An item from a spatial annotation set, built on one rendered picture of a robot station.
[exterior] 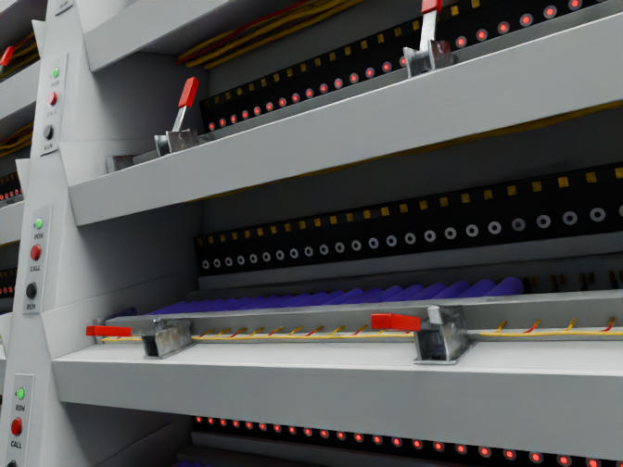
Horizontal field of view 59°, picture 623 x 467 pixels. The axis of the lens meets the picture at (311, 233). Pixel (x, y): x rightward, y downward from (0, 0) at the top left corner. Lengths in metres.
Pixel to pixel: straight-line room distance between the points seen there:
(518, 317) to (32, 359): 0.50
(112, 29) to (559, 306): 0.54
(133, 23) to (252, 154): 0.26
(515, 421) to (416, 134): 0.19
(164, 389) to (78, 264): 0.22
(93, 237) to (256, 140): 0.29
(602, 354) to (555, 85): 0.15
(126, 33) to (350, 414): 0.48
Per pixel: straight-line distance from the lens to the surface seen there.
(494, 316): 0.38
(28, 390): 0.68
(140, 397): 0.54
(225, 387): 0.45
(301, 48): 0.75
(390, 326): 0.29
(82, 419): 0.67
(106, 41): 0.71
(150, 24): 0.65
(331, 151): 0.42
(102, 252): 0.68
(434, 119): 0.38
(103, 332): 0.48
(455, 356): 0.35
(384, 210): 0.55
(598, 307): 0.36
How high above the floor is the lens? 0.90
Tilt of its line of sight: 12 degrees up
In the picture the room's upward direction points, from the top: straight up
